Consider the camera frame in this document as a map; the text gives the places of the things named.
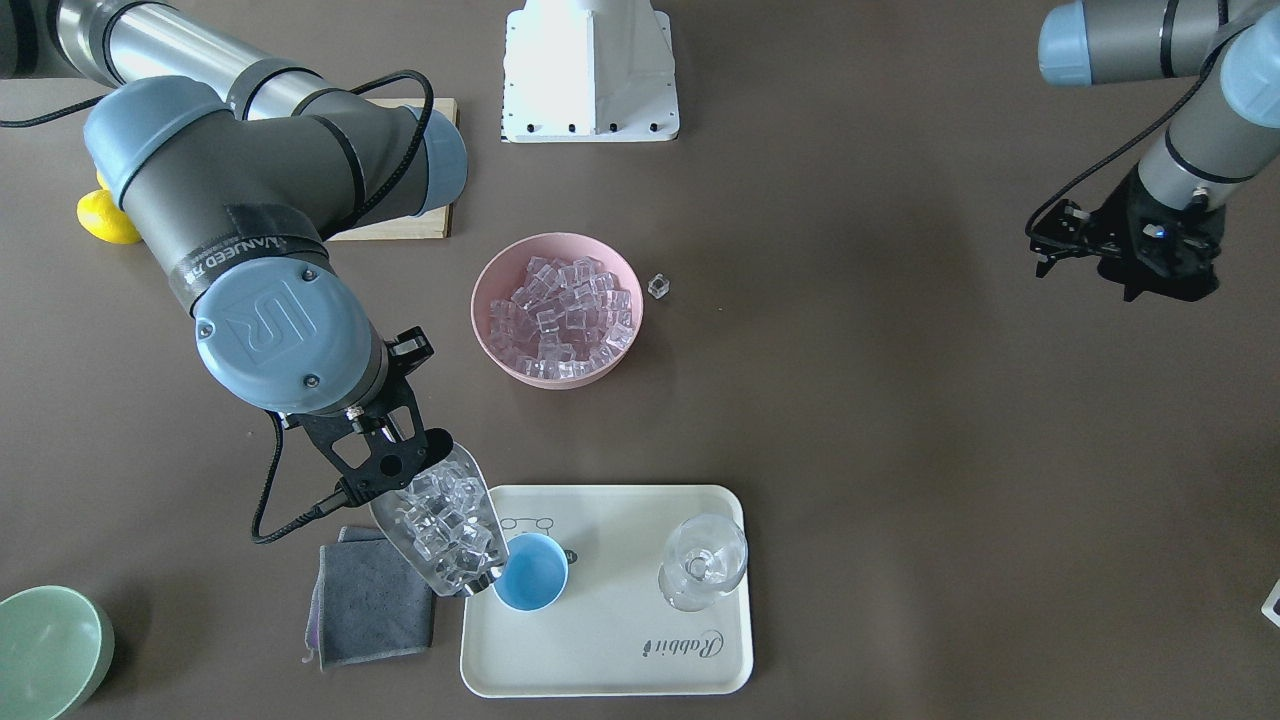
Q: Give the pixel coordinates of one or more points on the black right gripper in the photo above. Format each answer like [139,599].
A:
[411,348]

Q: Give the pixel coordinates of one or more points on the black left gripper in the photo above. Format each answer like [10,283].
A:
[1122,227]

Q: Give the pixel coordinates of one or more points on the metal ice scoop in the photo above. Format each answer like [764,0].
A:
[440,530]

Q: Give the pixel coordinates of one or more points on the pink bowl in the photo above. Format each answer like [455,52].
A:
[505,271]

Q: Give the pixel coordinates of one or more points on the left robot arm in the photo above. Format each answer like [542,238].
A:
[1224,130]

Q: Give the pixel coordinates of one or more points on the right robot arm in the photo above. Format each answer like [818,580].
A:
[236,167]

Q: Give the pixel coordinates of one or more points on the light blue cup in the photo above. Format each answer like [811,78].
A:
[535,575]

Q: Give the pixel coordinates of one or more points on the pile of clear ice cubes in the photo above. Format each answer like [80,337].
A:
[566,319]

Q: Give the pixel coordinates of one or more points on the stray clear ice cube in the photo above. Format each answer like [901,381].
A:
[658,287]

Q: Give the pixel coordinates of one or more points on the grey folded cloth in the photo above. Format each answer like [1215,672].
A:
[367,604]

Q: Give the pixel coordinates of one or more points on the wooden cutting board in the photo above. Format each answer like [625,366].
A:
[435,224]

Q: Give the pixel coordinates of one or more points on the cream rabbit tray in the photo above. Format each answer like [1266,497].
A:
[610,633]

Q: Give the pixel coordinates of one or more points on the clear wine glass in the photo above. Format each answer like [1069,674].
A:
[704,560]

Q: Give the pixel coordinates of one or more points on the lower whole lemon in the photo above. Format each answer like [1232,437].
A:
[97,213]

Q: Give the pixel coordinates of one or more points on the green bowl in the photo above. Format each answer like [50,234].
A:
[56,648]

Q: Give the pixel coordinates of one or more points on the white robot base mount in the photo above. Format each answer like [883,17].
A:
[589,72]

